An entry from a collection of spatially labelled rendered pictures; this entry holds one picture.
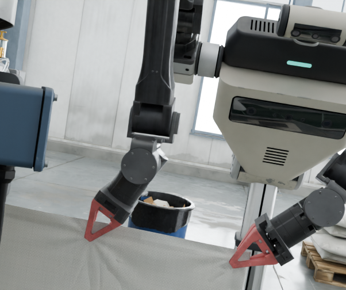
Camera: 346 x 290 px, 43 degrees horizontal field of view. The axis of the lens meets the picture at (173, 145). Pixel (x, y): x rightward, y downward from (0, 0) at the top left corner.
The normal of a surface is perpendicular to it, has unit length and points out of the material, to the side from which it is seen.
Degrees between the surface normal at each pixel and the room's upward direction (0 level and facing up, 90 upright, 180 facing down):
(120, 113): 90
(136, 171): 90
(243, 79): 40
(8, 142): 90
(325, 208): 79
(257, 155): 130
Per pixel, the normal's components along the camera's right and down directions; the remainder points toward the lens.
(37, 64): -0.10, 0.07
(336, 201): -0.26, -0.15
